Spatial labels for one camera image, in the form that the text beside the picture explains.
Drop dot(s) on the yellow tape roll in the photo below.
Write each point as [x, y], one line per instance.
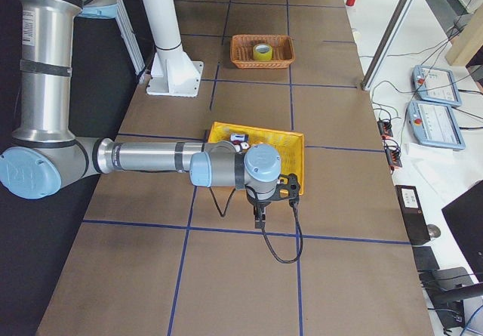
[262, 52]

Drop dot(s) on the teach pendant tablet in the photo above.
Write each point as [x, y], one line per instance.
[436, 85]
[434, 124]

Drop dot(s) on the upper teach pendant tablet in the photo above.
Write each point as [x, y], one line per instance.
[436, 85]

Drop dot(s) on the lower teach pendant tablet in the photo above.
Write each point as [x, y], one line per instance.
[434, 124]

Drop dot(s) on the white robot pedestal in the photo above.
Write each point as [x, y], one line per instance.
[173, 73]

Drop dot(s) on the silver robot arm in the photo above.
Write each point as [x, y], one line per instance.
[47, 156]

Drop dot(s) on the brown wicker basket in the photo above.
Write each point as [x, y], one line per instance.
[250, 51]

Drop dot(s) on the yellow plastic basket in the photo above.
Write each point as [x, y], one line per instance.
[290, 145]

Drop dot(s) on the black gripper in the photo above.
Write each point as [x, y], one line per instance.
[259, 204]

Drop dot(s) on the black box with label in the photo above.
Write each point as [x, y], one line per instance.
[412, 214]

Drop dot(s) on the aluminium frame post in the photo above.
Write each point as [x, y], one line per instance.
[394, 25]

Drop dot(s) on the black white toy cow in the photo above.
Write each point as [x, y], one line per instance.
[240, 147]

